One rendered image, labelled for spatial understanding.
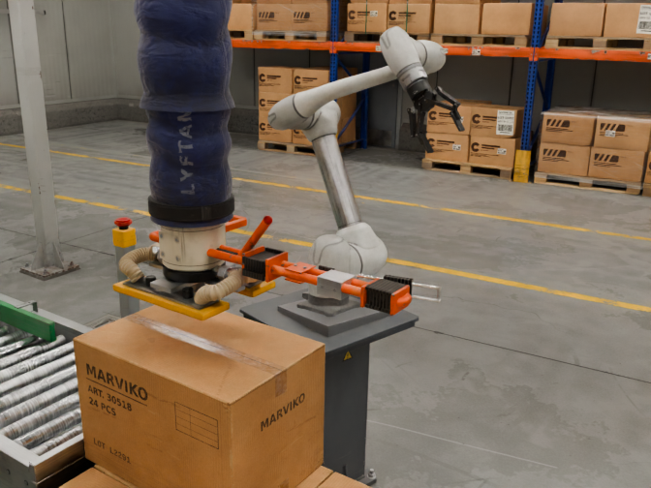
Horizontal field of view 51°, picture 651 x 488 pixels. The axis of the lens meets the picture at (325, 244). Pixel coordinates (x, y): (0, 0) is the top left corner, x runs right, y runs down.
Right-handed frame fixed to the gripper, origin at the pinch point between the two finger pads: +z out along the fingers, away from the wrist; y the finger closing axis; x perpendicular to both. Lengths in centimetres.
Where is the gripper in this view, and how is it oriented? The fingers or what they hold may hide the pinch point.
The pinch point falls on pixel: (444, 138)
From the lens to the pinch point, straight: 226.1
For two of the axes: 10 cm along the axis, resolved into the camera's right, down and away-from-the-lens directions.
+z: 4.2, 8.9, -1.7
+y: 6.3, -4.2, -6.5
